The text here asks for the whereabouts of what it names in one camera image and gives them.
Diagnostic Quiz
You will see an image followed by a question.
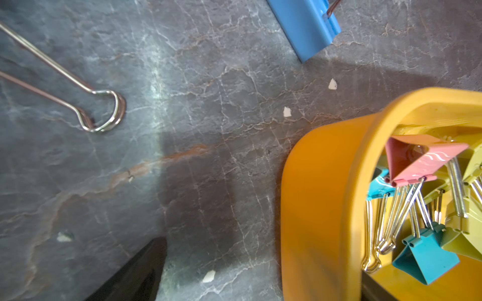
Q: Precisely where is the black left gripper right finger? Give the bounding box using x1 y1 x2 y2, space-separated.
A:
361 272 397 301

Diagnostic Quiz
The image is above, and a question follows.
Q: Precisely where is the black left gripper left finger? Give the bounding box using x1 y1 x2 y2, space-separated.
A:
87 237 168 300

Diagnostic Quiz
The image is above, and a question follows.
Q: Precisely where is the teal binder clip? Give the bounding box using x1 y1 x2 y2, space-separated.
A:
392 206 460 285
0 21 128 133
361 167 395 273

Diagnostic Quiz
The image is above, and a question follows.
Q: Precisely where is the yellow binder clip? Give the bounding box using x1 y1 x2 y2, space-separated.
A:
463 138 481 206
441 158 481 262

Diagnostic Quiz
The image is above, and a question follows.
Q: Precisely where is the yellow plastic storage box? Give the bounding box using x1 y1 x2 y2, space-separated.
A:
281 88 481 300

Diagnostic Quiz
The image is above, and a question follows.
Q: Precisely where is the pink binder clip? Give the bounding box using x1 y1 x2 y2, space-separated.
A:
377 134 468 255

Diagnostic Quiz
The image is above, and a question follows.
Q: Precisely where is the blue binder clip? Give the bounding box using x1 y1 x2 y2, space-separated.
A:
267 0 341 63

